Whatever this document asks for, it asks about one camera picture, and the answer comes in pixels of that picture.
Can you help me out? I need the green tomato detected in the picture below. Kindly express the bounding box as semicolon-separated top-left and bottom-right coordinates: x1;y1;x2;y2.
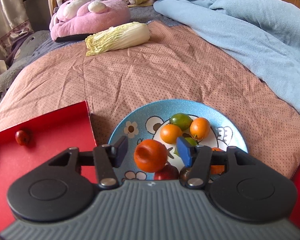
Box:
174;137;198;156
170;113;193;131

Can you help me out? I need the orange tomato left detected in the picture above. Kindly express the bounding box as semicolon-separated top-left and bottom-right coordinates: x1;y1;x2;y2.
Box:
160;124;182;144

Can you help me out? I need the orange tomato right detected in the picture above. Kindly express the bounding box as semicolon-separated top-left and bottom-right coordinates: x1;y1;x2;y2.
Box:
190;118;211;141

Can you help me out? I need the orange mandarin fruit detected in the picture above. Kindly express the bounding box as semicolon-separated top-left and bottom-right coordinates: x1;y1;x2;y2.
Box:
134;139;168;173

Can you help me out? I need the orange tomato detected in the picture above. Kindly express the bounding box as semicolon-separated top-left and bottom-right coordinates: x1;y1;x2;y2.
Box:
160;124;182;144
190;118;211;141

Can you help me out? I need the grey plush toy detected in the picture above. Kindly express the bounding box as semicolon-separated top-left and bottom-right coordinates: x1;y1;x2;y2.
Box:
0;30;51;93

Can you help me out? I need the floral curtain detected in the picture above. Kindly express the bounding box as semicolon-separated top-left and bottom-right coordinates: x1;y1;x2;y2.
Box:
0;0;33;57

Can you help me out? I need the red apple-like fruit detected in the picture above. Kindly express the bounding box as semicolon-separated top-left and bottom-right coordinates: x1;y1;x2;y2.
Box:
153;164;179;180

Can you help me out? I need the blue cartoon plate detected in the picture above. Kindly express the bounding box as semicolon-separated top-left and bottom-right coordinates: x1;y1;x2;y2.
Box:
109;99;248;183

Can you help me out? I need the small red fruit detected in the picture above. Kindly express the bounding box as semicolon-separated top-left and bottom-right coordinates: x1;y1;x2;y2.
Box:
15;130;31;146

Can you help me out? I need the pink dotted quilt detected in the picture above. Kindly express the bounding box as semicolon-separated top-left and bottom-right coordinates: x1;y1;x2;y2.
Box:
0;21;300;177

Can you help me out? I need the light blue blanket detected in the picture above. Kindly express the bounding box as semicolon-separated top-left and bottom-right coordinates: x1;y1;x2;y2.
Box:
154;0;300;114

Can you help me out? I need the red shallow box tray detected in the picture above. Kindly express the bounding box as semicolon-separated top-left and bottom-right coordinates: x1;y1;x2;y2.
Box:
0;101;97;231

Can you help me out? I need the orange mandarin with stem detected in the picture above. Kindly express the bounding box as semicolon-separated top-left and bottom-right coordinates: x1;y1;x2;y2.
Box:
210;147;225;175

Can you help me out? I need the pink plush cushion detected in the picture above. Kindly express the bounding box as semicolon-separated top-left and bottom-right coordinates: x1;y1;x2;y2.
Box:
49;0;131;42

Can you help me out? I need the dark tomato on plate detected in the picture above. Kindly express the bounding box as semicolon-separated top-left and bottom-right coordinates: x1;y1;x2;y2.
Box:
179;167;191;184

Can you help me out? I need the napa cabbage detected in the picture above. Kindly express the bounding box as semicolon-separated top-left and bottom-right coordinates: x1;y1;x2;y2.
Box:
85;22;150;56

